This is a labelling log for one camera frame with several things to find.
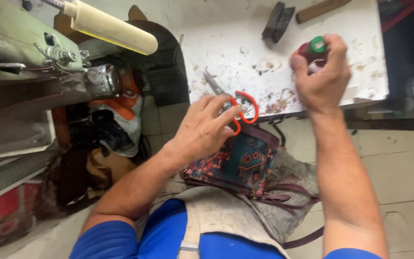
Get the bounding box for person's right hand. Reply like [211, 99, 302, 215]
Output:
[289, 34, 352, 116]

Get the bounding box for person's left hand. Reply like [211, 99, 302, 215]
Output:
[164, 94, 243, 170]

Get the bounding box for red bottle with green cap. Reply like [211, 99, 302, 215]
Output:
[293, 35, 328, 73]

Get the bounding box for orange handled scissors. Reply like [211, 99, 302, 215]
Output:
[202, 69, 259, 137]

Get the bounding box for orange and white cloth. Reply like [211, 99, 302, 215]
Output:
[91, 68, 144, 158]

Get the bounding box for black rounded stand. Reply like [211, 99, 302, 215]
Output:
[126, 20, 190, 107]

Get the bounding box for brown wooden stick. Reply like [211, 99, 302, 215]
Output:
[296, 0, 352, 24]

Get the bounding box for black brush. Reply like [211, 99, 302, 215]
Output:
[261, 1, 296, 46]

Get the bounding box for beige stained apron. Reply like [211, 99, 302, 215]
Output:
[135, 147, 321, 259]

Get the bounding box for blue shirt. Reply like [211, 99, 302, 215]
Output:
[69, 199, 384, 259]

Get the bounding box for heap of dark leather goods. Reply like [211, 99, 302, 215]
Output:
[34, 104, 146, 220]

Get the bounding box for green sewing machine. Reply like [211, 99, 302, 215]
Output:
[0, 0, 123, 105]

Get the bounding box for patterned bag with maroon straps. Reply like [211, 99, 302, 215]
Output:
[180, 122, 325, 249]

